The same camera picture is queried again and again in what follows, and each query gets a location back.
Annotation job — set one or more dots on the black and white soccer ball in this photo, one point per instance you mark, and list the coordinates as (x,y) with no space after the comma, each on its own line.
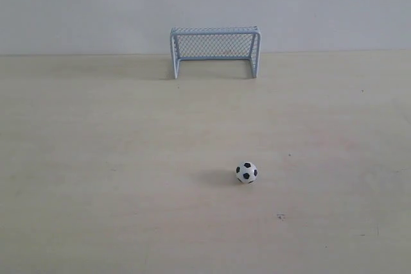
(246,172)

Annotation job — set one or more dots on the light blue mini soccer goal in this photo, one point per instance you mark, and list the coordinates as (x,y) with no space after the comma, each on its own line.
(226,43)

